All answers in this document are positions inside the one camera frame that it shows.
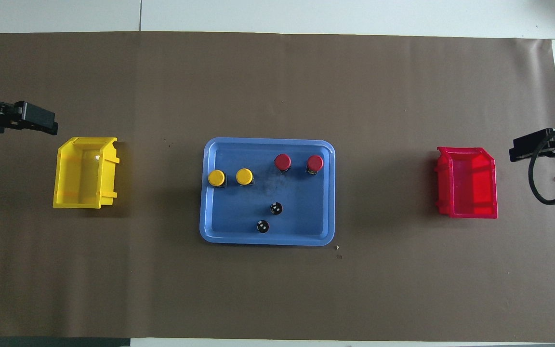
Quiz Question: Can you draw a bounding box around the blue plastic tray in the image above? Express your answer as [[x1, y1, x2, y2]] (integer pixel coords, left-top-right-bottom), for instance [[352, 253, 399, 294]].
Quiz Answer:
[[199, 137, 336, 247]]

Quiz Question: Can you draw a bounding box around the yellow plastic storage bin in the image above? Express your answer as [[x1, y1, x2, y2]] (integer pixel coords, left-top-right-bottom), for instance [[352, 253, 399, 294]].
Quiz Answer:
[[53, 137, 120, 209]]

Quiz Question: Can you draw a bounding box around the red plastic storage bin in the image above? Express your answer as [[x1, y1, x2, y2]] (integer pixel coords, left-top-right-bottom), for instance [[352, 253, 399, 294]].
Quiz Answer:
[[434, 147, 498, 219]]

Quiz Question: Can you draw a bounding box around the brown paper table mat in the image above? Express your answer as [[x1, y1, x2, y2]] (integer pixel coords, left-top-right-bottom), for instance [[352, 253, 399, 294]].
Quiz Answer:
[[0, 31, 555, 343]]

